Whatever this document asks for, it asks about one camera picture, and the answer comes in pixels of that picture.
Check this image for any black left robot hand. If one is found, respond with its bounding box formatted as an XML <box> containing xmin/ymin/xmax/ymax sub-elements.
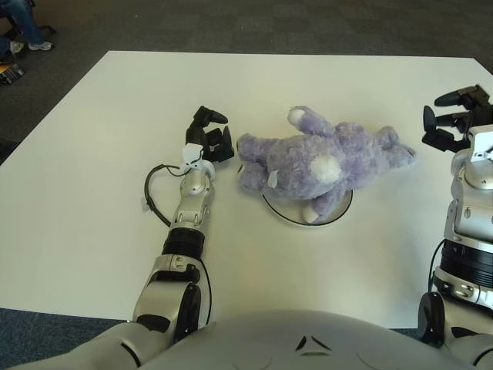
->
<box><xmin>184</xmin><ymin>106</ymin><xmax>236</xmax><ymax>165</ymax></box>

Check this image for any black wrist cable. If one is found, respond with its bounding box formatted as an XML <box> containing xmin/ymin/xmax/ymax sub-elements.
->
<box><xmin>427</xmin><ymin>242</ymin><xmax>444</xmax><ymax>294</ymax></box>
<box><xmin>144</xmin><ymin>163</ymin><xmax>186</xmax><ymax>228</ymax></box>

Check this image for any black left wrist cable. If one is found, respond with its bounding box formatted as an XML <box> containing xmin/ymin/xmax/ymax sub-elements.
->
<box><xmin>144</xmin><ymin>163</ymin><xmax>186</xmax><ymax>228</ymax></box>

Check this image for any white plate black rim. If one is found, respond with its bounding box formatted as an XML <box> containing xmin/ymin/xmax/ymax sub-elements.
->
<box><xmin>261</xmin><ymin>188</ymin><xmax>354</xmax><ymax>228</ymax></box>

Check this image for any purple plush bear doll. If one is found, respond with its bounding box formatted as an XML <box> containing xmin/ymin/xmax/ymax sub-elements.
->
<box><xmin>235</xmin><ymin>106</ymin><xmax>418</xmax><ymax>224</ymax></box>

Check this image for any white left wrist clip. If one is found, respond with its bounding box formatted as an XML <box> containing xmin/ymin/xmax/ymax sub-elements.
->
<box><xmin>182</xmin><ymin>143</ymin><xmax>203</xmax><ymax>165</ymax></box>

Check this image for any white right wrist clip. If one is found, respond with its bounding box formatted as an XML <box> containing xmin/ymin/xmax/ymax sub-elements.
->
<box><xmin>468</xmin><ymin>130</ymin><xmax>493</xmax><ymax>163</ymax></box>

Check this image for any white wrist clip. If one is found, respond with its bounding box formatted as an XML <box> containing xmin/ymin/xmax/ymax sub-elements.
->
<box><xmin>468</xmin><ymin>130</ymin><xmax>493</xmax><ymax>163</ymax></box>
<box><xmin>182</xmin><ymin>143</ymin><xmax>203</xmax><ymax>165</ymax></box>

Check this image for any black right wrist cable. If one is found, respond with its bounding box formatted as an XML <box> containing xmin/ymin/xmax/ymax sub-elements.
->
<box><xmin>427</xmin><ymin>242</ymin><xmax>444</xmax><ymax>294</ymax></box>

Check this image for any silver robot torso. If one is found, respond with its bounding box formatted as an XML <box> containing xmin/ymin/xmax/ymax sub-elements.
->
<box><xmin>142</xmin><ymin>308</ymin><xmax>455</xmax><ymax>370</ymax></box>

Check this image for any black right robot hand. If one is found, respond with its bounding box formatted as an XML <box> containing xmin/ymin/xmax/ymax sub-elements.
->
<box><xmin>421</xmin><ymin>85</ymin><xmax>493</xmax><ymax>153</ymax></box>

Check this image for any blue jeans leg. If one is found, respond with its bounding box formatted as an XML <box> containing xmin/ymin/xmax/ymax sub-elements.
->
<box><xmin>0</xmin><ymin>0</ymin><xmax>43</xmax><ymax>46</ymax></box>

